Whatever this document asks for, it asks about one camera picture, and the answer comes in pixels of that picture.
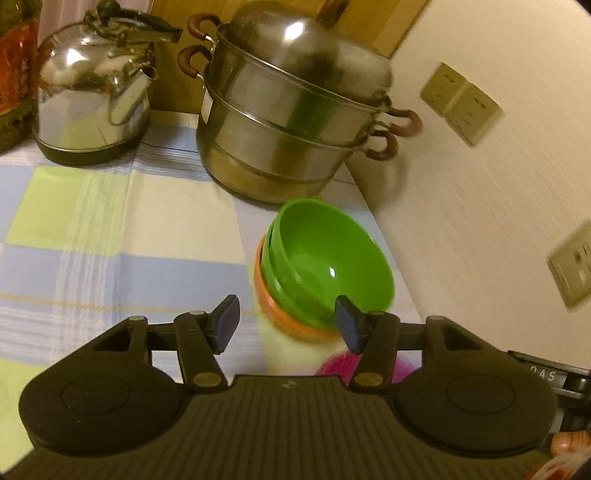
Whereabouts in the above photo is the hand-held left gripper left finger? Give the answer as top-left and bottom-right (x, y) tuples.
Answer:
(92, 295), (241, 393)

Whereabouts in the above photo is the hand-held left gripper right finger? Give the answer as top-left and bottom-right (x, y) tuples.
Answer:
(335, 295), (497, 393)

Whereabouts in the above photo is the pink plastic bowl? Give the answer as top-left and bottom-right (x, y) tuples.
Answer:
(318, 349), (419, 386)

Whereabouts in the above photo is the orange plastic bowl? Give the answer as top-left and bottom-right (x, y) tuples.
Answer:
(254, 235), (345, 342)

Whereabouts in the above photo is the large green plastic bowl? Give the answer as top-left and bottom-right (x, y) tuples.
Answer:
(260, 233), (340, 329)

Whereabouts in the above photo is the small green plastic bowl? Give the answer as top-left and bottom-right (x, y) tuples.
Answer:
(269, 198), (396, 326)

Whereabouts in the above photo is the person's right hand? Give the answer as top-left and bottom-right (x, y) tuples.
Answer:
(551, 431), (591, 457)

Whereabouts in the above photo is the checked tablecloth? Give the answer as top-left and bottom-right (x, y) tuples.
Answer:
(0, 108), (423, 462)

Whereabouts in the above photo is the stainless steel steamer pot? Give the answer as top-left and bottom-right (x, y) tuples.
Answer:
(178, 0), (423, 206)

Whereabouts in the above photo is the stainless steel kettle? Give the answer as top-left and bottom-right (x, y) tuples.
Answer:
(34, 0), (184, 167)

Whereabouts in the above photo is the wooden panel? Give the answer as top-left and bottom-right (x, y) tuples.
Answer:
(150, 0), (433, 112)

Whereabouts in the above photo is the dark jar with red label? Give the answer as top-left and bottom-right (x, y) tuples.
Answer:
(0, 0), (41, 154)

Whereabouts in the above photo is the beige single wall socket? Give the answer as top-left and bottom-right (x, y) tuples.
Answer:
(546, 226), (591, 309)

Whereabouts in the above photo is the beige double wall socket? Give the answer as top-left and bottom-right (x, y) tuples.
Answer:
(419, 62), (505, 147)

